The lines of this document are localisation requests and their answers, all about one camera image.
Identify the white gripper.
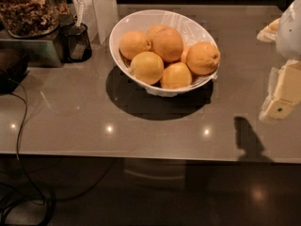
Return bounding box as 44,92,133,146
257,0,301,121

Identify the white oval bowl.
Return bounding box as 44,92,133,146
109,9,217,97

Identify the small hidden orange wedge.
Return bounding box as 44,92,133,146
181,45,189,63

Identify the yellow orange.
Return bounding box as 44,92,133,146
160,62,192,89
130,52,164,85

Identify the large orange at centre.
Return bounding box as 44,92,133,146
152,27,183,62

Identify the yellow orange at front left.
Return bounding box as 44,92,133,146
130,52,164,85

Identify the white tag in cup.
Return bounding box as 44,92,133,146
75,0,85,28

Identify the black mesh pen cup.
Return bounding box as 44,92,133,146
59,23,92,62

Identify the steel box stand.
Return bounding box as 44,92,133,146
0,15,68,67

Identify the glass jar of walnuts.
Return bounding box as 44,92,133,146
0,0,59,39

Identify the black cable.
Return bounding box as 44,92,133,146
0,77,117,226

